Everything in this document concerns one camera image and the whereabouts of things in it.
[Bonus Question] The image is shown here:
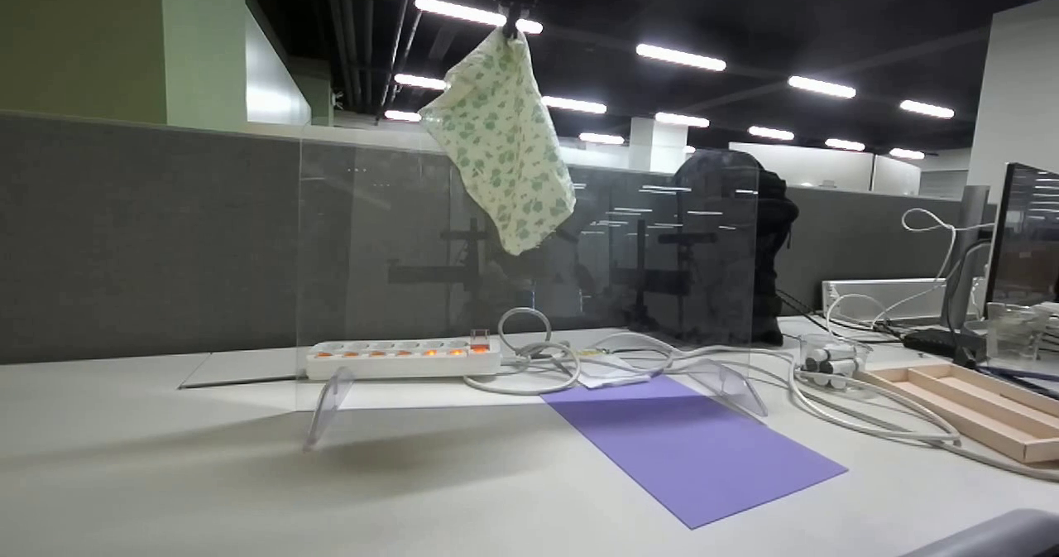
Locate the white cloth with green print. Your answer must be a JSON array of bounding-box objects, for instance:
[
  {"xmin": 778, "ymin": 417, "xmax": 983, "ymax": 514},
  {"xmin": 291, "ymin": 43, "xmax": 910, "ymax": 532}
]
[{"xmin": 418, "ymin": 26, "xmax": 577, "ymax": 257}]

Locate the grey rounded object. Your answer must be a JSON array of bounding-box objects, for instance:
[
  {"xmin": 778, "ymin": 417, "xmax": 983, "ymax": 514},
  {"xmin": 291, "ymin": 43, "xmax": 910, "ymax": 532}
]
[{"xmin": 900, "ymin": 507, "xmax": 1059, "ymax": 557}]

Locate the ceiling light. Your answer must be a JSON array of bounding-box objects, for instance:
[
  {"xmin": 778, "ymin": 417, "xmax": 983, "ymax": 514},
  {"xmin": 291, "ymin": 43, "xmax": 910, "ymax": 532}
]
[
  {"xmin": 899, "ymin": 99, "xmax": 956, "ymax": 120},
  {"xmin": 788, "ymin": 75, "xmax": 857, "ymax": 99},
  {"xmin": 635, "ymin": 42, "xmax": 727, "ymax": 72},
  {"xmin": 414, "ymin": 0, "xmax": 544, "ymax": 35}
]

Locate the clear acrylic screen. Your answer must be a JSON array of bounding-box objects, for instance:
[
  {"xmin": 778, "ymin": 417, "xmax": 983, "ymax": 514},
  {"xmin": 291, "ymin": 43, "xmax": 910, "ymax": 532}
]
[{"xmin": 295, "ymin": 122, "xmax": 769, "ymax": 450}]

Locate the black backpack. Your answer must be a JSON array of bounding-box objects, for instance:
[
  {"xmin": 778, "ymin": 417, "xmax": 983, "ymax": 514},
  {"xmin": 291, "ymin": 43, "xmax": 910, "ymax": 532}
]
[{"xmin": 674, "ymin": 150, "xmax": 800, "ymax": 348}]

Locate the white power strip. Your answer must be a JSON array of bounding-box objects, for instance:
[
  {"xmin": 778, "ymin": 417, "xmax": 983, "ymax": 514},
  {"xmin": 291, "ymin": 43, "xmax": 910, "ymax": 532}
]
[{"xmin": 306, "ymin": 338, "xmax": 503, "ymax": 381}]

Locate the white paper slip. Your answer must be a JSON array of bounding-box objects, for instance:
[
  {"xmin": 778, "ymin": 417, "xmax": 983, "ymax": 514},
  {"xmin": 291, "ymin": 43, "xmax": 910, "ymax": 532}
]
[{"xmin": 575, "ymin": 354, "xmax": 638, "ymax": 390}]

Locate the grey desk partition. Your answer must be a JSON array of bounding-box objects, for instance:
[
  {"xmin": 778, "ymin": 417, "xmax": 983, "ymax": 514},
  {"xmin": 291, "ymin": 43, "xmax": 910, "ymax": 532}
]
[{"xmin": 0, "ymin": 110, "xmax": 998, "ymax": 366}]

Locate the white long box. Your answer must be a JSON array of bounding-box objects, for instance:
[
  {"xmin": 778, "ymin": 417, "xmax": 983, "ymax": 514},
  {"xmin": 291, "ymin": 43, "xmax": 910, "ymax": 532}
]
[{"xmin": 822, "ymin": 278, "xmax": 985, "ymax": 323}]

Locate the clear cup with batteries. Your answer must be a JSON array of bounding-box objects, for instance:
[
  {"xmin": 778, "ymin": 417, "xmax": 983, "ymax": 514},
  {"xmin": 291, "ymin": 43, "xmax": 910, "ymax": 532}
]
[{"xmin": 797, "ymin": 334, "xmax": 871, "ymax": 394}]

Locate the purple paper sheet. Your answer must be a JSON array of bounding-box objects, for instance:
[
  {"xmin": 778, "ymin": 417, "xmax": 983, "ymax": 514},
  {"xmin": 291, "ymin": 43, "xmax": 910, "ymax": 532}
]
[{"xmin": 542, "ymin": 375, "xmax": 849, "ymax": 531}]

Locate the grey monitor stand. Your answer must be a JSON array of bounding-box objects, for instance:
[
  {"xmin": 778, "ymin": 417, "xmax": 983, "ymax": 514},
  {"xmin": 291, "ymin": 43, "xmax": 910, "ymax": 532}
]
[{"xmin": 943, "ymin": 185, "xmax": 994, "ymax": 334}]

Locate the black flat device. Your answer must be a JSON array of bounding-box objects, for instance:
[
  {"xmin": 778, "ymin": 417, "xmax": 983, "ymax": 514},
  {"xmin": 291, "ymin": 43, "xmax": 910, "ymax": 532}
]
[{"xmin": 902, "ymin": 328, "xmax": 987, "ymax": 361}]

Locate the black monitor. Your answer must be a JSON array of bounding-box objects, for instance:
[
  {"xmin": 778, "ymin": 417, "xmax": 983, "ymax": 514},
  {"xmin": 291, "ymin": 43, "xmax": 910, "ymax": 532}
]
[{"xmin": 985, "ymin": 162, "xmax": 1059, "ymax": 310}]

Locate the clear plastic container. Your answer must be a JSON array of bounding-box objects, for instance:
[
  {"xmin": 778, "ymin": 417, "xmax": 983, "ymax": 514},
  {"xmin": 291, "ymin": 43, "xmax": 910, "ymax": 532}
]
[{"xmin": 964, "ymin": 302, "xmax": 1053, "ymax": 367}]

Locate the wooden tray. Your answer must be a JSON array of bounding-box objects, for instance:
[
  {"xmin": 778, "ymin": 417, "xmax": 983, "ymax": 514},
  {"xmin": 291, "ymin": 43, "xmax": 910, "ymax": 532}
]
[{"xmin": 860, "ymin": 361, "xmax": 1059, "ymax": 464}]

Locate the thin white cable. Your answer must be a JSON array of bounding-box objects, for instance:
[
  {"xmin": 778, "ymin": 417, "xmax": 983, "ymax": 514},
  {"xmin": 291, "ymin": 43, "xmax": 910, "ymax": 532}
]
[{"xmin": 823, "ymin": 208, "xmax": 994, "ymax": 334}]

